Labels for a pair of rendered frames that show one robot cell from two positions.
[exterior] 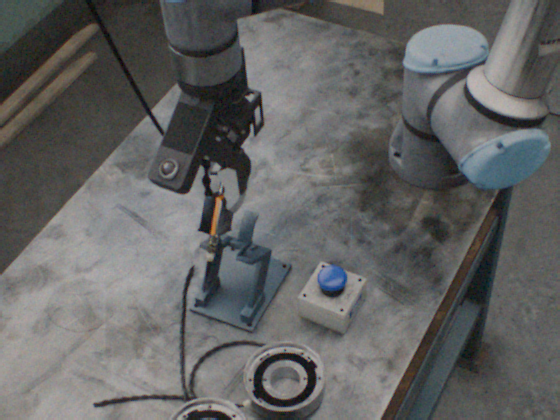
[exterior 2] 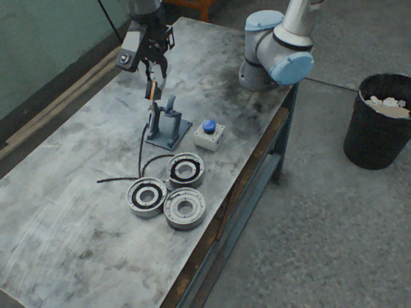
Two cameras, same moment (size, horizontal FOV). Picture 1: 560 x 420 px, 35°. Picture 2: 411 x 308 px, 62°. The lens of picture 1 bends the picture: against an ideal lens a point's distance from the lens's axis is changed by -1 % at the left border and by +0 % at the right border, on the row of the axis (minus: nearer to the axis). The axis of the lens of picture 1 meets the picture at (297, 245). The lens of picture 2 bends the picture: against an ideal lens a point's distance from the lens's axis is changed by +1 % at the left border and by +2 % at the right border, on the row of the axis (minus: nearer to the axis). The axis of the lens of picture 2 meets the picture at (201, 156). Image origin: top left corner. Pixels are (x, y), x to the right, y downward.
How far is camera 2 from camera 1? 0.25 m
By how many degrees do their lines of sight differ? 2
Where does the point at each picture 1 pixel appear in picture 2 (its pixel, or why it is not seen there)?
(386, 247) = (236, 115)
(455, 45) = (269, 17)
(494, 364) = (287, 182)
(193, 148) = (136, 48)
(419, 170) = (252, 82)
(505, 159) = (291, 67)
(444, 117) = (262, 50)
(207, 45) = not seen: outside the picture
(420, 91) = (252, 40)
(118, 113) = not seen: hidden behind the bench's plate
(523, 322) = (300, 165)
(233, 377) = (162, 170)
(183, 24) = not seen: outside the picture
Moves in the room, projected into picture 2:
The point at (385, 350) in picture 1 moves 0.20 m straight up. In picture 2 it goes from (233, 159) to (234, 107)
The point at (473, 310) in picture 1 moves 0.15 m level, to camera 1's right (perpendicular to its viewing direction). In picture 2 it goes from (277, 156) to (308, 154)
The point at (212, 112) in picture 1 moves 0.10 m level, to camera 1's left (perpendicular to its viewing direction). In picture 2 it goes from (146, 31) to (101, 34)
